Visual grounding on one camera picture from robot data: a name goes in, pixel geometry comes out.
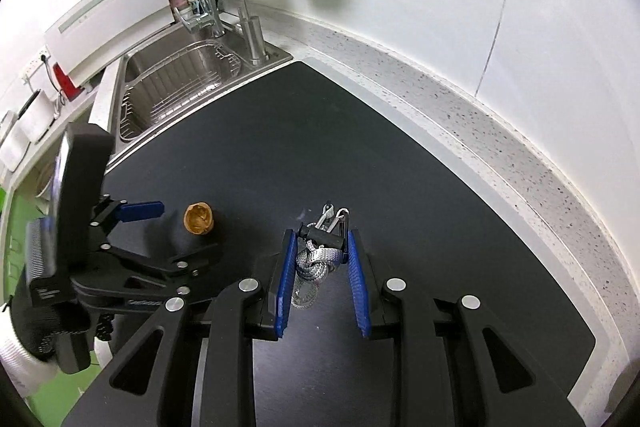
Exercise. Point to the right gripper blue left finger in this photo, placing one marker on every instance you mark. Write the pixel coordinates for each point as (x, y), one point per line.
(286, 283)

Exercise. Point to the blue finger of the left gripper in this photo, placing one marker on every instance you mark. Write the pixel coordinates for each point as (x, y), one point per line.
(140, 211)
(163, 267)

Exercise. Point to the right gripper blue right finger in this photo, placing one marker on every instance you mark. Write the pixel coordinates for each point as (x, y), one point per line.
(358, 282)

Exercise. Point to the black counter mat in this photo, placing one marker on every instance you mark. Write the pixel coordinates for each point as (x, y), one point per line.
(267, 157)

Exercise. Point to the white rice cooker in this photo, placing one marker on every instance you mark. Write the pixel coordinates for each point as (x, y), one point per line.
(36, 116)

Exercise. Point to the red kettle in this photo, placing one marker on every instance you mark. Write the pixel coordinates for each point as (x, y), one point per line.
(66, 84)

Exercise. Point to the stainless steel sink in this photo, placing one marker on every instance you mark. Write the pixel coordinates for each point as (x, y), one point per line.
(171, 40)

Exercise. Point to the wire sink basket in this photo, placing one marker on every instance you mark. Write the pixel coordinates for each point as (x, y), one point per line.
(154, 93)

